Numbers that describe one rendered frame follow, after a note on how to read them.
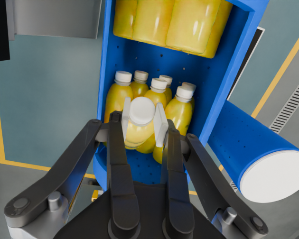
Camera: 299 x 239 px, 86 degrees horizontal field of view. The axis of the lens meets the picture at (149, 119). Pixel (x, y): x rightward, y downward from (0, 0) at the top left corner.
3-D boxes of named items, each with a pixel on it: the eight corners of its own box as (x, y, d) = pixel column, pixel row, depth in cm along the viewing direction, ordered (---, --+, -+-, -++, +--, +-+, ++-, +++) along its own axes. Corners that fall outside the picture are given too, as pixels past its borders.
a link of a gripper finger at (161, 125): (162, 124, 17) (169, 125, 17) (157, 101, 23) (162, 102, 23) (155, 147, 18) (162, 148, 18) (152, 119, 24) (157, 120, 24)
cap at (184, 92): (172, 94, 38) (174, 87, 37) (181, 94, 41) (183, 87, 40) (185, 100, 36) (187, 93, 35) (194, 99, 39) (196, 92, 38)
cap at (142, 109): (140, 97, 26) (142, 92, 24) (157, 114, 25) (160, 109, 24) (122, 113, 24) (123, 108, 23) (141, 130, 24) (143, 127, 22)
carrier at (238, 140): (191, 121, 151) (219, 107, 146) (247, 209, 72) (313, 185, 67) (179, 96, 139) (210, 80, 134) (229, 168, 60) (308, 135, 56)
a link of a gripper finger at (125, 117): (125, 142, 18) (117, 142, 17) (127, 115, 24) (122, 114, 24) (128, 118, 16) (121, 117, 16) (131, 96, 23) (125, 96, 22)
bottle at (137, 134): (131, 118, 44) (140, 84, 26) (150, 136, 43) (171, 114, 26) (112, 136, 41) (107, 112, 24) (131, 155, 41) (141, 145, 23)
